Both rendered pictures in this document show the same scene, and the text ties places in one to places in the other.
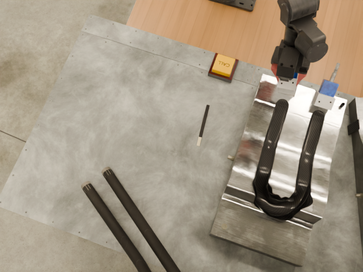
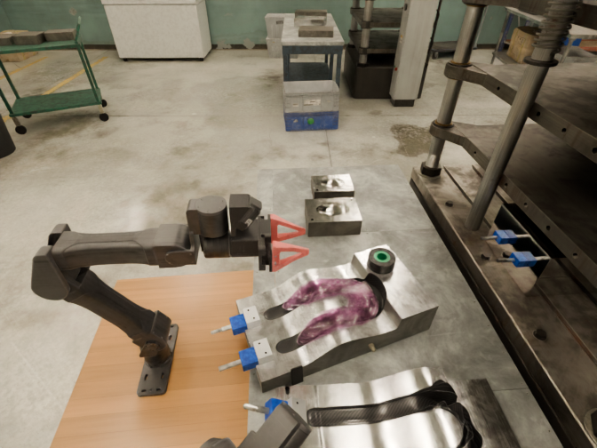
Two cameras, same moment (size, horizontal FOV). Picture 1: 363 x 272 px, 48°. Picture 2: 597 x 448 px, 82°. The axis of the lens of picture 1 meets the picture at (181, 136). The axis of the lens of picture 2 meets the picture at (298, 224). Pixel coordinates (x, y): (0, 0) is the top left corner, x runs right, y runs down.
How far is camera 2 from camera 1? 0.68 m
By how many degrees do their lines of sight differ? 60
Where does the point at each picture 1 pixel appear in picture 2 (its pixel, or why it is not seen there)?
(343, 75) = (221, 412)
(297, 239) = (465, 392)
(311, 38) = (291, 426)
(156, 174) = not seen: outside the picture
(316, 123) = (322, 416)
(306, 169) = (393, 406)
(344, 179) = (356, 369)
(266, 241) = (497, 429)
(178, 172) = not seen: outside the picture
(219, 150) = not seen: outside the picture
